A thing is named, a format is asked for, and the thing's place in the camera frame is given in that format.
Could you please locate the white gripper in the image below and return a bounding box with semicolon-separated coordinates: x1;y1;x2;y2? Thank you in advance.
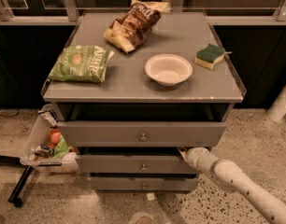
178;147;219;174

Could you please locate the grey drawer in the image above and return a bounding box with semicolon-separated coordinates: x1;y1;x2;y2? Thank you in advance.
88;174;198;192
76;147;198;175
59;120;226;147

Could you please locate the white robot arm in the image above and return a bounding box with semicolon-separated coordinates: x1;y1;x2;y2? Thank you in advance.
179;147;286;224

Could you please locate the grey bottom drawer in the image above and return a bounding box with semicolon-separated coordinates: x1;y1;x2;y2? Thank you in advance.
88;174;198;192

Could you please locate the grey drawer cabinet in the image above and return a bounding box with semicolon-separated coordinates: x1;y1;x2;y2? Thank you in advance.
40;10;247;192

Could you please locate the grey top drawer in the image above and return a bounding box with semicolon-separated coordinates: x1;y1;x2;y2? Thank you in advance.
59;120;226;147

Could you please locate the white paper bowl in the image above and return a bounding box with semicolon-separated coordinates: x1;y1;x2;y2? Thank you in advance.
145;54;193;86

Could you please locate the green yellow sponge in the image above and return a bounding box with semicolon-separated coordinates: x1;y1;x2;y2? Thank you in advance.
194;44;225;70

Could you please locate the green bag in bin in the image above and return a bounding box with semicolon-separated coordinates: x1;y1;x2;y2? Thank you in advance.
53;138;71;159

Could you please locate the orange fruit in bin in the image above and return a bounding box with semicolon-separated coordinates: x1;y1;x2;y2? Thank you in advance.
50;133;61;145

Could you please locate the green chip bag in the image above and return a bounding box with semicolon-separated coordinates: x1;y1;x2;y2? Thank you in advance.
49;45;114;83

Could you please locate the brown yellow chip bag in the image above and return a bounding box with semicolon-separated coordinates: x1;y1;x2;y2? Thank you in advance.
104;0;168;53

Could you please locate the clear plastic bin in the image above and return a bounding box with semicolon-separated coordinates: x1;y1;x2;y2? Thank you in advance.
20;104;79;173

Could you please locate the black floor stand leg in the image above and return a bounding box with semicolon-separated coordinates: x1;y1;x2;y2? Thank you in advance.
0;155;34;208

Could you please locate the white cylindrical post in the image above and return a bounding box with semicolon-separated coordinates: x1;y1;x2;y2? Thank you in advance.
267;85;286;122

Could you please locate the black floor cable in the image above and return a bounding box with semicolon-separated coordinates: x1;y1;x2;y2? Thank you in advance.
0;108;21;118

